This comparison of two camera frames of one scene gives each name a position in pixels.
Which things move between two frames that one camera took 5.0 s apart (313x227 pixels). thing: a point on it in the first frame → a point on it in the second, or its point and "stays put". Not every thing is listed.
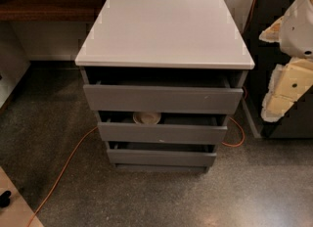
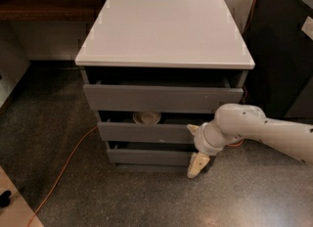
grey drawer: x=111 y=132 stays put
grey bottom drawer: x=164 y=158 stays put
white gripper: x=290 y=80 → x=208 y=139
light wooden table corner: x=19 y=211 stays put
